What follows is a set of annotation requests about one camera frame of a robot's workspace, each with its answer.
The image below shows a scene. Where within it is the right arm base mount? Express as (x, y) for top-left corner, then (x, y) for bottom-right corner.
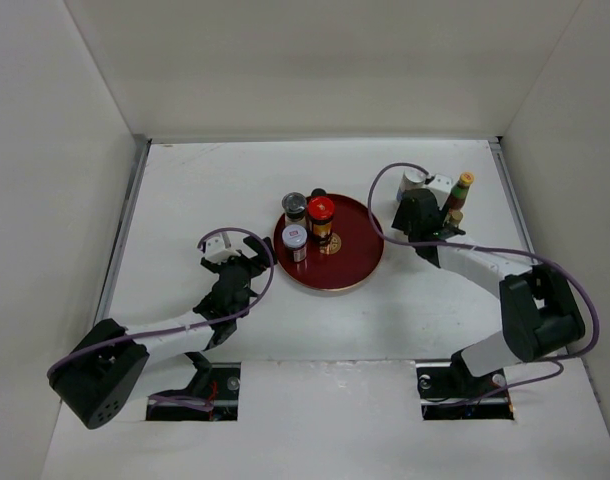
(416, 362), (514, 421)

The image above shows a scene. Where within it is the red sauce bottle yellow cap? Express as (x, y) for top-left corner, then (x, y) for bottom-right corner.
(443, 172), (475, 212)

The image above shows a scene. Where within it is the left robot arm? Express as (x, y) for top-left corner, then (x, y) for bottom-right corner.
(47, 229), (277, 430)

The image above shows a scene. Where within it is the red round tray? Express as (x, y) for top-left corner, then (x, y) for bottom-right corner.
(273, 193), (384, 291)

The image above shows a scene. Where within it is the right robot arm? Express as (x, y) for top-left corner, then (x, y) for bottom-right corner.
(392, 188), (586, 400)

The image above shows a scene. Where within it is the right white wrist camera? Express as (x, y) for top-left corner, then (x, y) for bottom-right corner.
(425, 174), (454, 206)

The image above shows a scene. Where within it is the small yellow-labelled bottle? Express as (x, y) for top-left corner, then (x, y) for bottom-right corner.
(447, 210), (464, 227)

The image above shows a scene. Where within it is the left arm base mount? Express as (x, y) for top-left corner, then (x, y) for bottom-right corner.
(145, 353), (242, 422)

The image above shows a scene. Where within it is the blue-labelled silver-capped shaker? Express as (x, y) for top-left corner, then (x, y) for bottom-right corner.
(396, 168), (427, 203)

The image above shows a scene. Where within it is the red-capped sauce jar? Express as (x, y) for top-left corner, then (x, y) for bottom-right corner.
(307, 196), (335, 245)

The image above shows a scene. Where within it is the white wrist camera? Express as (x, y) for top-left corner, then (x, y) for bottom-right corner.
(425, 174), (454, 206)
(199, 233), (238, 264)

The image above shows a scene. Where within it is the jar with white lid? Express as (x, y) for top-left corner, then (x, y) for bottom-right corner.
(281, 224), (308, 263)

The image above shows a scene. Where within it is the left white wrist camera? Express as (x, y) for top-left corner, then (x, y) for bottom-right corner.
(199, 233), (238, 264)

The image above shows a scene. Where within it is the glass grinder with black top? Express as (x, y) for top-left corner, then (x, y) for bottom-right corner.
(281, 192), (308, 228)

